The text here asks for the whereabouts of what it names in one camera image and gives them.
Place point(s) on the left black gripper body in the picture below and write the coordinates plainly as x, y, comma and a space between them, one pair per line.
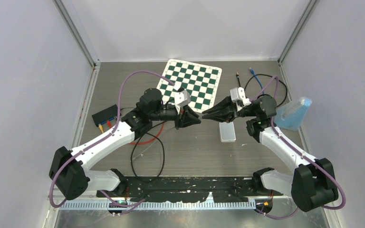
170, 113

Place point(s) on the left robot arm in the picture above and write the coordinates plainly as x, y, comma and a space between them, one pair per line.
71, 170

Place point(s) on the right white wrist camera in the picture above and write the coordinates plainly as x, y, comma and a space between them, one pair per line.
239, 98

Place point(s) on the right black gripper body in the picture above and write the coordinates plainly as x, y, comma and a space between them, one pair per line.
246, 111

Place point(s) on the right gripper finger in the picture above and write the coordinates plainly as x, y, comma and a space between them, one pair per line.
221, 117
223, 107

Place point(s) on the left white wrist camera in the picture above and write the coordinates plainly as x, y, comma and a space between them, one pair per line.
182, 98

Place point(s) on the green white chessboard mat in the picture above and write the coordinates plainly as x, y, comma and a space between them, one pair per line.
201, 81

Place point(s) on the black network switch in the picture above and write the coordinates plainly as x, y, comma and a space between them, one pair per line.
106, 116

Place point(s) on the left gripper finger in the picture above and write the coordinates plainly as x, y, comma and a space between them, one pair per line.
189, 115
184, 124

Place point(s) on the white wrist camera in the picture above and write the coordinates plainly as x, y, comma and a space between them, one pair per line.
182, 98
239, 98

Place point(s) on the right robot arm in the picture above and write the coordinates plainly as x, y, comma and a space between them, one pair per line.
312, 182

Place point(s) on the white router box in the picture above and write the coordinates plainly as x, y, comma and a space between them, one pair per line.
227, 132

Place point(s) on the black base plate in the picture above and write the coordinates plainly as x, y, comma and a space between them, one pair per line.
188, 189

